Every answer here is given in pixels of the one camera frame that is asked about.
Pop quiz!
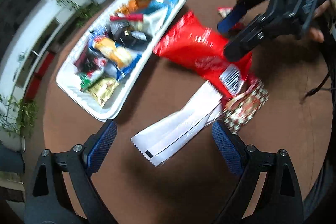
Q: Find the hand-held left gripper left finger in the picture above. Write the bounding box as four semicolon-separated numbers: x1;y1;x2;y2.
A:
24;119;118;224

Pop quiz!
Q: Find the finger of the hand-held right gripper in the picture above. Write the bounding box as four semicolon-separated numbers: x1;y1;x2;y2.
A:
217;0;273;33
224;14;279;62

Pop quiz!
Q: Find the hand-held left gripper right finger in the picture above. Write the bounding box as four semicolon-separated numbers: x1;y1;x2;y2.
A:
210;120;305;224

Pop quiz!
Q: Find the brown checkered snack packet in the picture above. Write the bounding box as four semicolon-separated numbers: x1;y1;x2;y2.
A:
223;80;269;134

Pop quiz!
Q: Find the large red snack bag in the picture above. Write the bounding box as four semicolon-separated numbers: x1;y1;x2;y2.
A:
153;10;254;98

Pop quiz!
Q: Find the plain white snack packet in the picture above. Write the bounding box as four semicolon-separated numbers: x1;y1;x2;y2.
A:
131;80;223;167

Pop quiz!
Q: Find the white plastic tray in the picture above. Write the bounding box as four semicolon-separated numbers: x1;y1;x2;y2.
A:
56;0;187;122

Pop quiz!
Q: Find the dark green snack packet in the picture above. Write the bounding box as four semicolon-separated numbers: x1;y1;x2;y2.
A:
79;72;92;92

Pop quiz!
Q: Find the white snack wrapper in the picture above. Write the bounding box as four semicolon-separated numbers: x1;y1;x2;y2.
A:
143;6;168;39

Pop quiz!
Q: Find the blue bread snack packet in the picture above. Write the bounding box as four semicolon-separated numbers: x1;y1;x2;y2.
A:
88;36;142;81

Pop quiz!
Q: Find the orange yellow snack packet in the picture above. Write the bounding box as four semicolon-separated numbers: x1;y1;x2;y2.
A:
115;0;151;17

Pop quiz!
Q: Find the black silver snack packet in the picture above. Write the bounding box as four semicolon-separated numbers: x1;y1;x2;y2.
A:
109;22;154;52

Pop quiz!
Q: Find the person's right hand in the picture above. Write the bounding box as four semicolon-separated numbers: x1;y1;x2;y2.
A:
307;0;332;43

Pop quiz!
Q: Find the gold green snack packet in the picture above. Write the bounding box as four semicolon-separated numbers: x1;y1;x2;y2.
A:
86;77;120;109

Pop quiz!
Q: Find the dark red snack packet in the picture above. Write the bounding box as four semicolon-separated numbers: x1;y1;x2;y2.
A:
75;52;108;75

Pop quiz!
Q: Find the trailing green plant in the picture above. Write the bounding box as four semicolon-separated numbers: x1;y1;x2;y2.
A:
0;94;39;136

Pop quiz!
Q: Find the red storage box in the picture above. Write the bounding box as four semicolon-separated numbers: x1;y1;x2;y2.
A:
25;76;42;100
35;52;54;75

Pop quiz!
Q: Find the small plant in white pot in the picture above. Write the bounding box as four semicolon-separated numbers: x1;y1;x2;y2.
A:
0;127;26;153

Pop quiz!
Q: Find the tall plant in dark pot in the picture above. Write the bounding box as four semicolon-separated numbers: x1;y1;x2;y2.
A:
0;145;25;174

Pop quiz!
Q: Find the white tv cabinet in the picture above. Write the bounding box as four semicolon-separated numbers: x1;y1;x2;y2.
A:
10;1;76;90

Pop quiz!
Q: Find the slender green plant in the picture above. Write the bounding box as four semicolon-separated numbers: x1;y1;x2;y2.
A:
50;0;98;28

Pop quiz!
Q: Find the black cable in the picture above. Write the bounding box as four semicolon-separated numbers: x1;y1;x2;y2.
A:
299;64;336;104

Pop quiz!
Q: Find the wall television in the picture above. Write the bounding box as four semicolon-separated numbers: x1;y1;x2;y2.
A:
0;0;44;39

